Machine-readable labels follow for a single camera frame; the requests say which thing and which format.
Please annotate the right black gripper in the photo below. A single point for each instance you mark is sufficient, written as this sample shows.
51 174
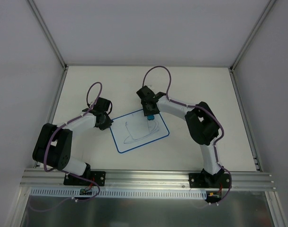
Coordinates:
148 110

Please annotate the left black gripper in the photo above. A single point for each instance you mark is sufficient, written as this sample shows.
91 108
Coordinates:
105 121

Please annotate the blue foam whiteboard eraser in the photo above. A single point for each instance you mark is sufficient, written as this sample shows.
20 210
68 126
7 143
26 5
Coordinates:
150 117

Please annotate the blue-framed small whiteboard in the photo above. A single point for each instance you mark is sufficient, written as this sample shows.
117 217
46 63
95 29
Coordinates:
133 130

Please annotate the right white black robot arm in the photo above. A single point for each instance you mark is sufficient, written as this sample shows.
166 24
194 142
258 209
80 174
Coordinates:
203 128

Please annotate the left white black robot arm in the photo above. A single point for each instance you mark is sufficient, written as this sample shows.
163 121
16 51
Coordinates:
54 145

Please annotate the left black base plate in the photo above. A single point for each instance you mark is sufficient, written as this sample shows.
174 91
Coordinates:
89 176

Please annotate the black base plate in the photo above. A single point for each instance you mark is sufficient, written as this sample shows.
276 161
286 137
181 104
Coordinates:
199 180
89 176

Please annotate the left aluminium frame post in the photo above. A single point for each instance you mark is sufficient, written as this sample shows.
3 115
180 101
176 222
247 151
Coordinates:
37 14

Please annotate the aluminium frame post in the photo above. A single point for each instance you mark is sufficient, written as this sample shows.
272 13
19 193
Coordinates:
37 14
261 19

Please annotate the aluminium extrusion rail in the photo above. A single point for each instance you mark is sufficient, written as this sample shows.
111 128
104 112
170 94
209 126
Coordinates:
155 180

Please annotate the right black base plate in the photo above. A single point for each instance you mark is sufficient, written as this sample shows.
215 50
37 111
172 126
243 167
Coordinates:
199 180

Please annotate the white slotted cable duct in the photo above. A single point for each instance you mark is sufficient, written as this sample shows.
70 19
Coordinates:
119 193

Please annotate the right aluminium frame post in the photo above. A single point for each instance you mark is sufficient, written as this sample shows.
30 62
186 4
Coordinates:
261 19

